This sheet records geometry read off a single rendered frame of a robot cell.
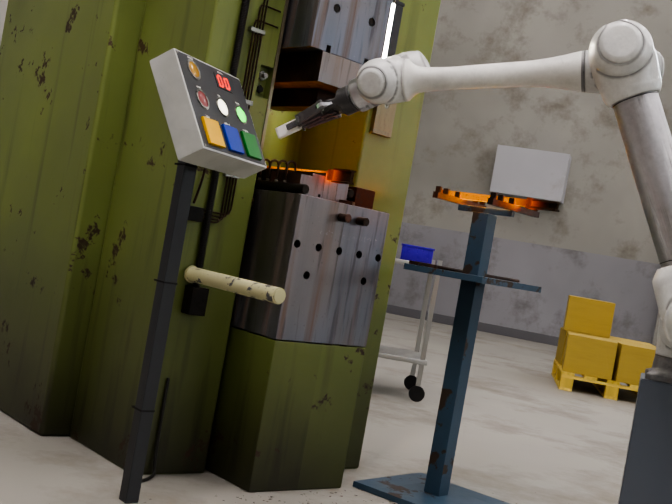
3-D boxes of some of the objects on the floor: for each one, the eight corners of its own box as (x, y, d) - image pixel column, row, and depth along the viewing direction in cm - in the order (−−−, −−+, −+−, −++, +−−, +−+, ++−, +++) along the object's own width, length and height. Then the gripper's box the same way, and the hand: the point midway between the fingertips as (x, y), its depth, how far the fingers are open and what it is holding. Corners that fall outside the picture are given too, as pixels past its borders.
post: (138, 503, 258) (207, 109, 257) (125, 503, 255) (195, 106, 255) (131, 498, 261) (199, 109, 260) (118, 499, 258) (187, 106, 258)
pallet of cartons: (553, 373, 863) (567, 294, 863) (668, 397, 827) (682, 315, 827) (529, 383, 743) (546, 291, 742) (662, 411, 707) (679, 315, 707)
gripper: (349, 105, 243) (270, 142, 251) (368, 115, 255) (292, 150, 263) (340, 78, 244) (262, 116, 252) (359, 90, 256) (284, 125, 264)
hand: (288, 128), depth 256 cm, fingers closed
